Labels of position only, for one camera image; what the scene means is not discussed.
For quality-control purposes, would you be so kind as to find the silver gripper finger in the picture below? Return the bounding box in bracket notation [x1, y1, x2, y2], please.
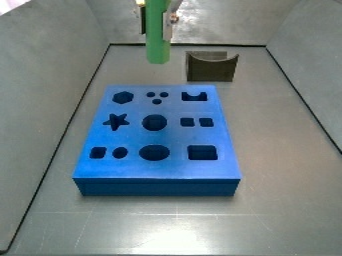
[139, 5, 146, 35]
[163, 0, 183, 41]

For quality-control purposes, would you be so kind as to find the green hexagon peg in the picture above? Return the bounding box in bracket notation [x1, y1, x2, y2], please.
[146, 0, 171, 64]

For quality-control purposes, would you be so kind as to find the blue shape board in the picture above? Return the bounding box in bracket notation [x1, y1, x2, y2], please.
[72, 85, 242, 196]

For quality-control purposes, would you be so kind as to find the black curved holder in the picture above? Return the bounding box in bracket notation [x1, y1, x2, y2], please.
[186, 51, 239, 82]

